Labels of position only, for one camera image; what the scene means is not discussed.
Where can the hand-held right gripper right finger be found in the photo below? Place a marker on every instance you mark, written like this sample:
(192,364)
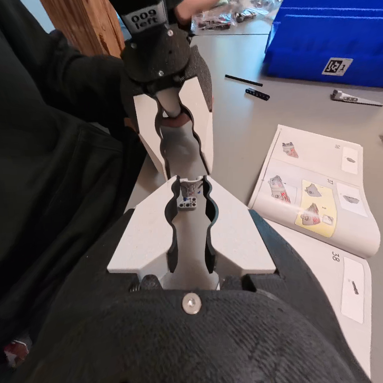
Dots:
(239,239)

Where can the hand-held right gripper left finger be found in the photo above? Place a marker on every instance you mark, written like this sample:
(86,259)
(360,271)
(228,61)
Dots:
(140,236)

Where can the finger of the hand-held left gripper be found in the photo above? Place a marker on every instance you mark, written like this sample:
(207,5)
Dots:
(148,131)
(200,119)

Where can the grey toy brick assembly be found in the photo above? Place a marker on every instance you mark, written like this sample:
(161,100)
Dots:
(188,196)

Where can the person's left forearm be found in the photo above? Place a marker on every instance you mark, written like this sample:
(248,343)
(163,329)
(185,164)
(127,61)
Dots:
(89,80)

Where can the person's left hand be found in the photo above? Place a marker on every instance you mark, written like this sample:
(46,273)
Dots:
(191,9)

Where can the black toy axle rod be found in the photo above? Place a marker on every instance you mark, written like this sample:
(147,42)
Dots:
(244,80)

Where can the black toy beam with holes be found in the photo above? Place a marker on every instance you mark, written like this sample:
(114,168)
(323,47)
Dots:
(257,94)

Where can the clear bag of toy bricks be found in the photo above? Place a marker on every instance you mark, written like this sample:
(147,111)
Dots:
(221,18)

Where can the toy instruction booklet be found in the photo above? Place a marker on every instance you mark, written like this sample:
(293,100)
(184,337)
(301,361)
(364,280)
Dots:
(314,209)

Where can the person's black clothing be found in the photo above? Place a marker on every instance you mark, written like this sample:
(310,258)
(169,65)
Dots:
(45,194)

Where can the white coded sticker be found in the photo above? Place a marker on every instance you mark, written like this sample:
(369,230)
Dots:
(337,66)

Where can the blue plastic bin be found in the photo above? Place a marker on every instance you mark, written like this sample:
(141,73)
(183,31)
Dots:
(323,33)

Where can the grey wedge toy panel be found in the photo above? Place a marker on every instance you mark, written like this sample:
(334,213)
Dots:
(350,98)

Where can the red and white object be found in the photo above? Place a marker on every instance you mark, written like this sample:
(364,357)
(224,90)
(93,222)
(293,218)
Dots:
(16,353)

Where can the wooden post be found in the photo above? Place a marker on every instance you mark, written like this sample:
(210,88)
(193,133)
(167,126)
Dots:
(86,27)

